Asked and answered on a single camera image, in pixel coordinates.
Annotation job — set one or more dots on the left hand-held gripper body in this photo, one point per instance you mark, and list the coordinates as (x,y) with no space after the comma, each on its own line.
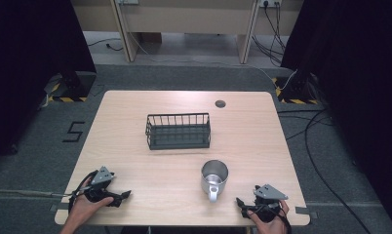
(101,178)

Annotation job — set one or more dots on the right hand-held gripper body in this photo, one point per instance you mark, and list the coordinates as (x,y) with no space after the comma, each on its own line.
(268,192)

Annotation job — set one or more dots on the person's right hand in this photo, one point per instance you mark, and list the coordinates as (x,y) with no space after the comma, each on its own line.
(272,226)

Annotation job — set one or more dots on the person's left hand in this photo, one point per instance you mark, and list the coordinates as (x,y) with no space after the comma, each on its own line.
(83,208)

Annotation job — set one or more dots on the silver metal cup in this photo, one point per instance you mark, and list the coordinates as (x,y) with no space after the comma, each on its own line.
(214,178)

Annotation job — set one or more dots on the grey tape strip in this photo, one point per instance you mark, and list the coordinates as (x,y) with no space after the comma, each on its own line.
(306,211)
(59,207)

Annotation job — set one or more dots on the yellow black hazard tape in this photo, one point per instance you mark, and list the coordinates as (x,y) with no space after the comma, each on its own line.
(296,100)
(65,98)

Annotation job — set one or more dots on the black stand base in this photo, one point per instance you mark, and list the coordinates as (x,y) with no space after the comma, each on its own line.
(298,89)
(77,83)

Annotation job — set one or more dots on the round grey table grommet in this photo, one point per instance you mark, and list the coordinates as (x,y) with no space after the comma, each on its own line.
(220,104)

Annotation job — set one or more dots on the black curtain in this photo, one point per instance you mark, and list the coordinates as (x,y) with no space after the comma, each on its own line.
(356,81)
(28,65)

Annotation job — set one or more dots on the beige background desk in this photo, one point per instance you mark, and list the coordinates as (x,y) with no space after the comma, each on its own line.
(187,16)

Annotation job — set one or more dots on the white wall socket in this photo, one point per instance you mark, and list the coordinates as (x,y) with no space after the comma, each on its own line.
(270,2)

